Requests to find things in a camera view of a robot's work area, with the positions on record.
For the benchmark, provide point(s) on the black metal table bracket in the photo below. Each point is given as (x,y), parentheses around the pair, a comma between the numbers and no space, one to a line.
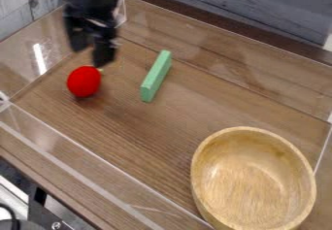
(49,213)

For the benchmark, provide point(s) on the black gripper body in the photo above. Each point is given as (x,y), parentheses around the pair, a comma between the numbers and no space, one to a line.
(97,12)

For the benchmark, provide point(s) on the red toy strawberry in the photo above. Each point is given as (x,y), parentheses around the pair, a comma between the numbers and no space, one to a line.
(84,81)

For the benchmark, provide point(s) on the clear acrylic corner bracket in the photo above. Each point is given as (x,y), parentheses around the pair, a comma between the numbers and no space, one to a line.
(120,13)

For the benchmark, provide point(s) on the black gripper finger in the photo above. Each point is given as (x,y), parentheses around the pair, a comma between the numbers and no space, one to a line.
(105,51)
(77,33)

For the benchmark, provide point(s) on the clear acrylic tray wall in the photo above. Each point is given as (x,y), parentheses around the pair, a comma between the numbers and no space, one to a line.
(112,200)

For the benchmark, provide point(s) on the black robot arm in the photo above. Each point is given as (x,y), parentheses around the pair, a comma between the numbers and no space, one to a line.
(90,25)

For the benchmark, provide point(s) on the green rectangular block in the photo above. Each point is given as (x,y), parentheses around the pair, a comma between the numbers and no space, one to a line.
(156,76)

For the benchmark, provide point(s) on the light wooden bowl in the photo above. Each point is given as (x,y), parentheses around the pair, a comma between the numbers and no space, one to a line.
(252,181)

